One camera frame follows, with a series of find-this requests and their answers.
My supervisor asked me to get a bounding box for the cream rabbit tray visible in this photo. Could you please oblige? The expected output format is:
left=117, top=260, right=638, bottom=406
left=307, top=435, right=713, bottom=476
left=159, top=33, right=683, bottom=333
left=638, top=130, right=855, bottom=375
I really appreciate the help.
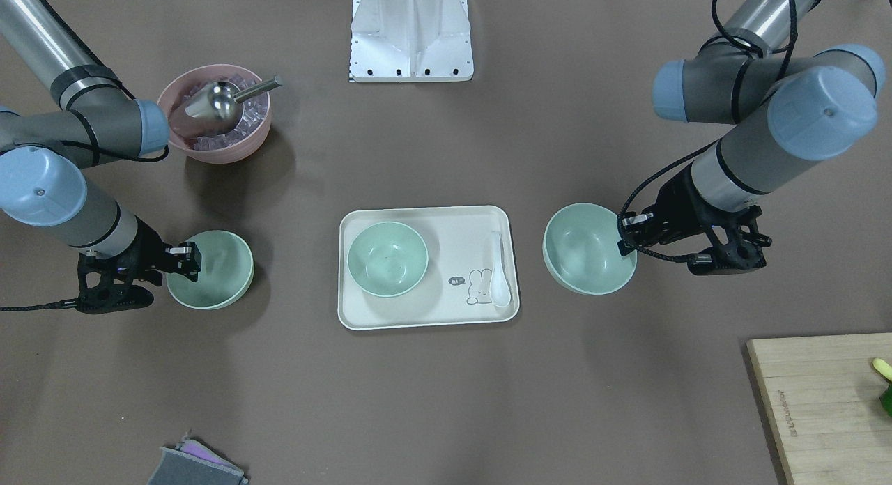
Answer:
left=337, top=205, right=521, bottom=330

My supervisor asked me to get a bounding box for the wooden cutting board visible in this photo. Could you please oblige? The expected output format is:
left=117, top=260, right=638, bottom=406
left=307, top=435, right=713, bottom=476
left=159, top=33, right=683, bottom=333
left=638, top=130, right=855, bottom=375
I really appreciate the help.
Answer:
left=746, top=333, right=891, bottom=484

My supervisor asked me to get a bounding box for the grey purple folded cloth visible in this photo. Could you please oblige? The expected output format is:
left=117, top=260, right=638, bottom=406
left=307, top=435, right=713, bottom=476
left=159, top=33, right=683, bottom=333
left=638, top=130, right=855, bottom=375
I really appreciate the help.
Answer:
left=147, top=436, right=249, bottom=484

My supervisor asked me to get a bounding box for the white ceramic spoon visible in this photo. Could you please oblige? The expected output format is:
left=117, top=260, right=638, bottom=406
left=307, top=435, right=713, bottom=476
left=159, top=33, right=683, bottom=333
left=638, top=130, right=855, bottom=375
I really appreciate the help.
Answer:
left=490, top=231, right=511, bottom=308

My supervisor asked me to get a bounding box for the green lime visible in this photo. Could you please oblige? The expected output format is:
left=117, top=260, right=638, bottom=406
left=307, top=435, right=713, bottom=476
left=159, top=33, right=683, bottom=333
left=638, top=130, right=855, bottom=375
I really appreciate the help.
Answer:
left=879, top=385, right=892, bottom=417

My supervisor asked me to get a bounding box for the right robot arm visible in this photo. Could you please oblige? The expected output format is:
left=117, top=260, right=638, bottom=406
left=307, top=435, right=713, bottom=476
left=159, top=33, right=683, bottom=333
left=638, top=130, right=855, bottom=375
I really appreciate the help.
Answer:
left=1, top=0, right=201, bottom=314

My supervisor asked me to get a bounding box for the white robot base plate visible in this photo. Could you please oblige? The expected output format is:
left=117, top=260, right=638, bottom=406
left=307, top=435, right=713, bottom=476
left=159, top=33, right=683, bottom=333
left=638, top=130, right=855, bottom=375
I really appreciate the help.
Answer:
left=348, top=0, right=475, bottom=83

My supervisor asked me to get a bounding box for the metal ice scoop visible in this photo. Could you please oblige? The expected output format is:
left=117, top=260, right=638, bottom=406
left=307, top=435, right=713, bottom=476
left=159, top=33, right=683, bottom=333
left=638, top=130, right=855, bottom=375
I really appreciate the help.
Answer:
left=183, top=76, right=284, bottom=123

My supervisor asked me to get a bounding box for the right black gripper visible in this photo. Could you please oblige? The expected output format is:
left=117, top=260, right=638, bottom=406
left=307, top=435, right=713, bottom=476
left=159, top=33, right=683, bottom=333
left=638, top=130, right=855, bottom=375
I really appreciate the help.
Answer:
left=75, top=218, right=201, bottom=314

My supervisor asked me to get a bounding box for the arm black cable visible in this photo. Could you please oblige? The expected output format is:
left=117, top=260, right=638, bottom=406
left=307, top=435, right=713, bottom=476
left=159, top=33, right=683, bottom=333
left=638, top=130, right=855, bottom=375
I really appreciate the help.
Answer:
left=617, top=0, right=799, bottom=264
left=0, top=0, right=170, bottom=313

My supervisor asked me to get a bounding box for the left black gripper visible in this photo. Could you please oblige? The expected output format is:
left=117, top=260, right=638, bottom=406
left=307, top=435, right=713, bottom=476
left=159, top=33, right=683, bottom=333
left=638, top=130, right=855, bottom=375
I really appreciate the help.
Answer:
left=617, top=164, right=771, bottom=276

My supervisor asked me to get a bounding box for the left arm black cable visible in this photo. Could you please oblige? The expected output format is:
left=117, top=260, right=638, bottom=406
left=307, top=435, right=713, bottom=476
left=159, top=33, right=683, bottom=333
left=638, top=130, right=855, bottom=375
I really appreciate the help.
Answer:
left=617, top=0, right=799, bottom=264

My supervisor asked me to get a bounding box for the yellow plastic knife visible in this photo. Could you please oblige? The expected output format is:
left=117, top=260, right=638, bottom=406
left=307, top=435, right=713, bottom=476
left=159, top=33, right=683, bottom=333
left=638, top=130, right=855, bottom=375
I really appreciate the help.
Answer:
left=872, top=357, right=892, bottom=383

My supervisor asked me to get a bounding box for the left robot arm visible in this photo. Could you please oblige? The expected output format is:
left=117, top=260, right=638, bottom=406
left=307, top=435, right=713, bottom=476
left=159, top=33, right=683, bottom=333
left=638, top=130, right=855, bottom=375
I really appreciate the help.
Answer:
left=616, top=0, right=886, bottom=275

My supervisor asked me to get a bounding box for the green bowl on tray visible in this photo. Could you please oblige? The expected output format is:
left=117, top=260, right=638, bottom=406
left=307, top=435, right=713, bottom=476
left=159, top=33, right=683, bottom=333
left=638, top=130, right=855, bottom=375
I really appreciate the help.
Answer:
left=347, top=221, right=429, bottom=298

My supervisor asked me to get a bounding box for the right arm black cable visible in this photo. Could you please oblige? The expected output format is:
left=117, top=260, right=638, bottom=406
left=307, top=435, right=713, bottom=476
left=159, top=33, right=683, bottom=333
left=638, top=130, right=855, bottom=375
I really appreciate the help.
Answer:
left=0, top=0, right=170, bottom=313

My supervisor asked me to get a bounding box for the green bowl robot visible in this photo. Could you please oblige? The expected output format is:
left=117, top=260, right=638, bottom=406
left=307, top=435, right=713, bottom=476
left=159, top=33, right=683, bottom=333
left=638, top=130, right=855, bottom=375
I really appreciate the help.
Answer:
left=542, top=203, right=638, bottom=295
left=167, top=230, right=254, bottom=310

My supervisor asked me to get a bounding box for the pink bowl with ice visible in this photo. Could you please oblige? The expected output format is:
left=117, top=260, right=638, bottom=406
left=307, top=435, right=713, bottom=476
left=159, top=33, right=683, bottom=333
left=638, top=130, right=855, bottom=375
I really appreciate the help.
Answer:
left=157, top=63, right=273, bottom=164

